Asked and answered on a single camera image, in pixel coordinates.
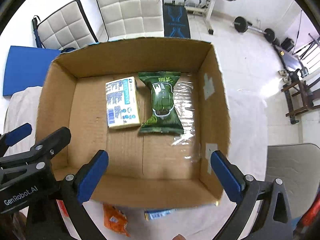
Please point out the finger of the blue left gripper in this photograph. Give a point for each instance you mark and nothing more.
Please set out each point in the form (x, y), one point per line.
(18, 134)

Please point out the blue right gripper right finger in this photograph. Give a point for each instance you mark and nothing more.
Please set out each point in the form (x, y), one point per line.
(229, 175)

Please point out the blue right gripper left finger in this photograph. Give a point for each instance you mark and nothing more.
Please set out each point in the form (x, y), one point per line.
(89, 176)

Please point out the orange snack packet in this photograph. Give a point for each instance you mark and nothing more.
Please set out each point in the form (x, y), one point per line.
(115, 220)

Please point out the light blue snack bar packet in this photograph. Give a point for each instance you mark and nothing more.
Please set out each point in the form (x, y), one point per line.
(157, 214)

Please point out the green snack packet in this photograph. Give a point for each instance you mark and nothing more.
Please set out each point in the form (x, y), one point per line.
(164, 118)

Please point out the beige plastic chair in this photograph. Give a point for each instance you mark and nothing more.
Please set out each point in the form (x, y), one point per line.
(297, 165)

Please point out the dark blue clothing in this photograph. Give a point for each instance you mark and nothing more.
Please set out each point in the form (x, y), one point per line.
(66, 50)

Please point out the open cardboard milk box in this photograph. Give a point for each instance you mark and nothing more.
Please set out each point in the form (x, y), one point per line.
(149, 170)

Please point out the dark wooden chair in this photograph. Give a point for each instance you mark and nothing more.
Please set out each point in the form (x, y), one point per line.
(294, 86)

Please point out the white padded chair left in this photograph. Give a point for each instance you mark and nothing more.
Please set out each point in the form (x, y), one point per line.
(66, 27)

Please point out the white padded chair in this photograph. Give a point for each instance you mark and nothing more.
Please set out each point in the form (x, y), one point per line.
(127, 19)
(66, 27)

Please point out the black speaker box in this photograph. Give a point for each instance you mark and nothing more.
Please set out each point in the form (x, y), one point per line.
(288, 44)

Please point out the floor barbell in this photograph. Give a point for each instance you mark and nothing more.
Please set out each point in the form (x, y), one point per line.
(242, 25)

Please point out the black blue bench pad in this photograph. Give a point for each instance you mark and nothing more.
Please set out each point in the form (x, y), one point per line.
(175, 20)

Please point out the white padded chair right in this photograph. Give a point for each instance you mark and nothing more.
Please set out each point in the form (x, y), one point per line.
(127, 19)

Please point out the white weight bench rack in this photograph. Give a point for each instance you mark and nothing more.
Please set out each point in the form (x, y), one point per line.
(203, 9)

